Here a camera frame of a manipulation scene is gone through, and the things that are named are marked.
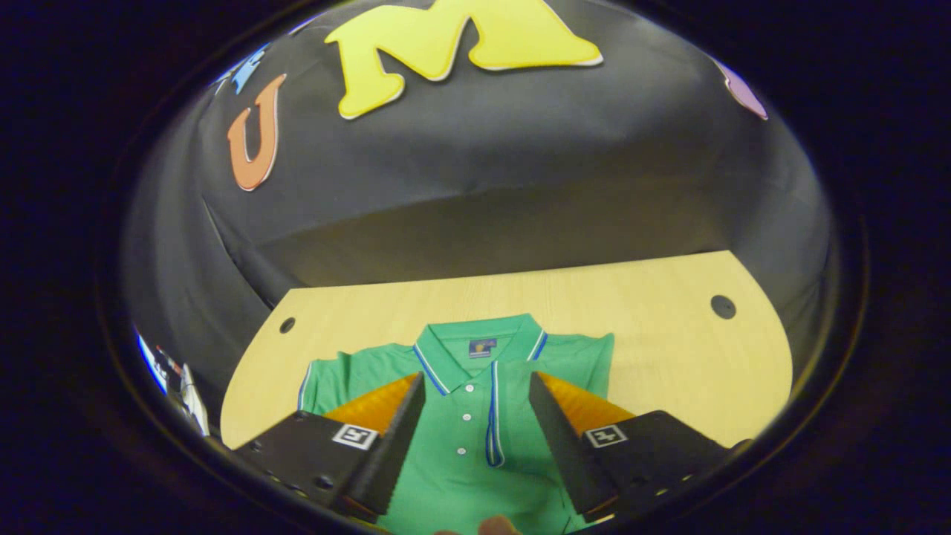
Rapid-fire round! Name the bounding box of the black backdrop cloth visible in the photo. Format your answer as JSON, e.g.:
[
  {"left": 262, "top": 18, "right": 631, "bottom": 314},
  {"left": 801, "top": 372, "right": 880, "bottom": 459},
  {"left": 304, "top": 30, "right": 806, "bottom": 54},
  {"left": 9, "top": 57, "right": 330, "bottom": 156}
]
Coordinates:
[{"left": 123, "top": 0, "right": 840, "bottom": 439}]

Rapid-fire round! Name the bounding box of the green T-shirt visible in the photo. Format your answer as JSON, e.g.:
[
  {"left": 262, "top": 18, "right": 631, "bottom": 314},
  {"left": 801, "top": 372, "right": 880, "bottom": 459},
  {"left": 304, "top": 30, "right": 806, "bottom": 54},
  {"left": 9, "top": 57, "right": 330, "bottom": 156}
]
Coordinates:
[{"left": 297, "top": 313, "right": 616, "bottom": 535}]

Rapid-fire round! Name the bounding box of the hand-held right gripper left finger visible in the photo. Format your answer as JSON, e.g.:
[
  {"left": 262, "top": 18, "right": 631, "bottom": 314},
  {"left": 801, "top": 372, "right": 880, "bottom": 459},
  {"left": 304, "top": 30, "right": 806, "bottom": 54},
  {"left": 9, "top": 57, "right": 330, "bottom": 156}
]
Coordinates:
[{"left": 234, "top": 372, "right": 426, "bottom": 519}]

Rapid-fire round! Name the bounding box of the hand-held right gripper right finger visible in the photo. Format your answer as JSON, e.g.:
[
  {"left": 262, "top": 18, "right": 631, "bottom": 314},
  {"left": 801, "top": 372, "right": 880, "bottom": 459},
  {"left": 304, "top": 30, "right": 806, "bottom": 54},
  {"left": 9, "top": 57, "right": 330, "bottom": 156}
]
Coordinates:
[{"left": 529, "top": 370, "right": 751, "bottom": 522}]

